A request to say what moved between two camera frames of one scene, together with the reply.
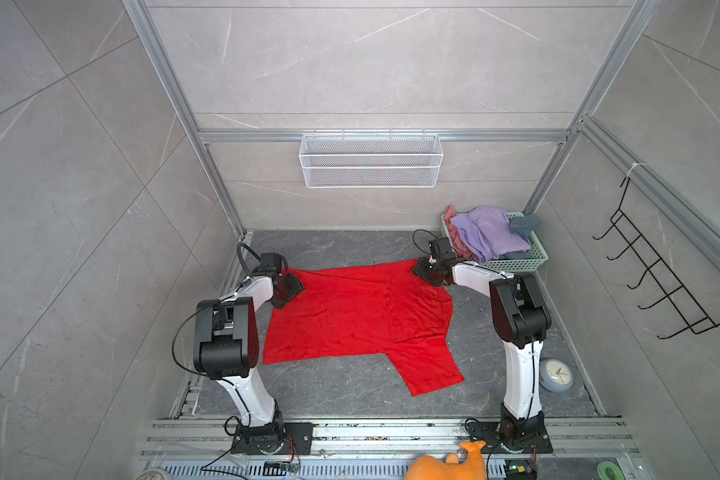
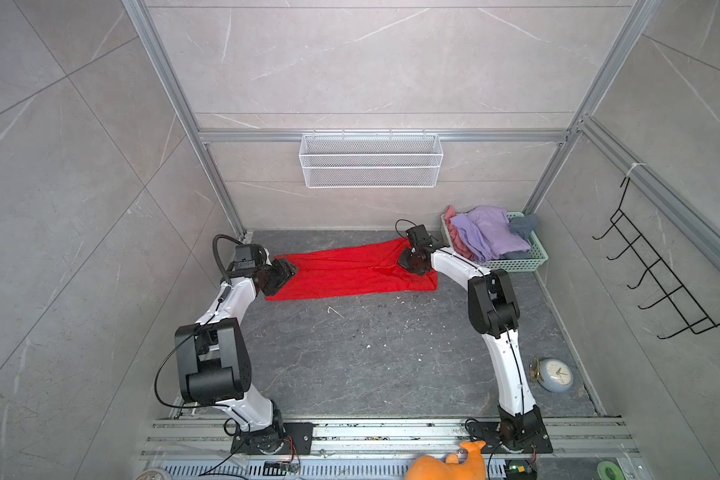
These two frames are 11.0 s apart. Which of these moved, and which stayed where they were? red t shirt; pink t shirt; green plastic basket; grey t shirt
Moved: red t shirt
Stayed: pink t shirt; green plastic basket; grey t shirt
